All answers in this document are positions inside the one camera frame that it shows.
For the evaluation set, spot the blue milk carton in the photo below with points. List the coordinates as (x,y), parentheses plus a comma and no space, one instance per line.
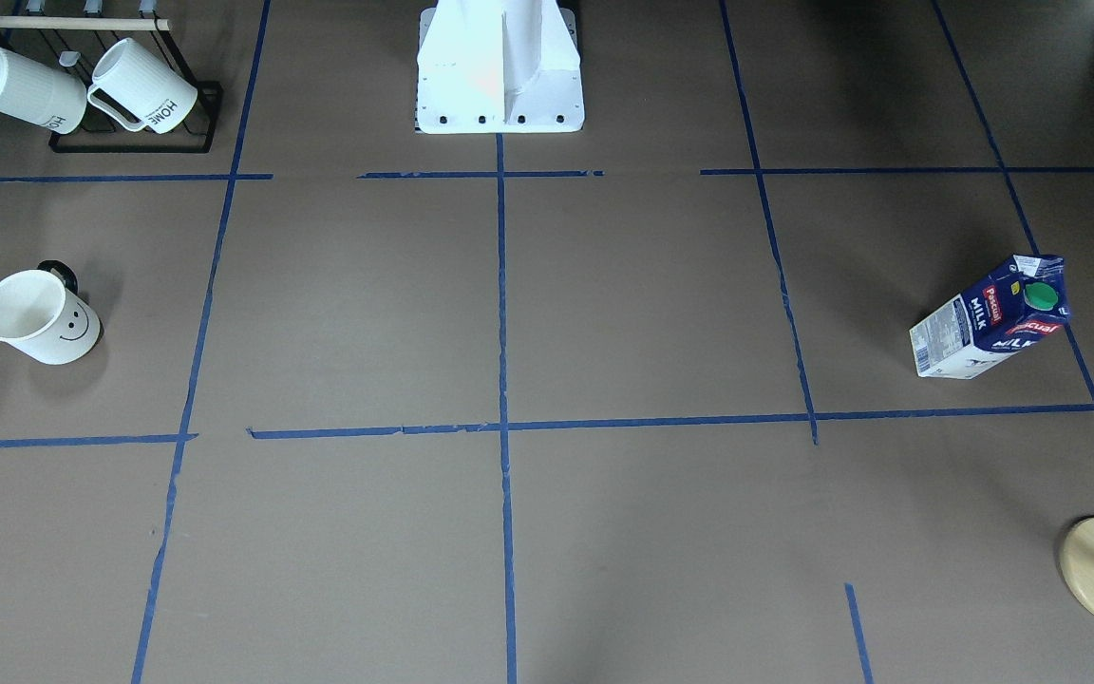
(1012,308)

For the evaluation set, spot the white smiley face mug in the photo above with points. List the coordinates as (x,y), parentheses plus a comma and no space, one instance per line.
(43,316)

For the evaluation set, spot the white ribbed HOME mug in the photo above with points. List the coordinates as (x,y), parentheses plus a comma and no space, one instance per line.
(138,90)

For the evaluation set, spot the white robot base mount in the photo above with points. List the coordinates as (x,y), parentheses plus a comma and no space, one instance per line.
(499,67)

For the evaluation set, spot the black wire mug rack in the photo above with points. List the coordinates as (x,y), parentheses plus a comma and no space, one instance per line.
(73,36)

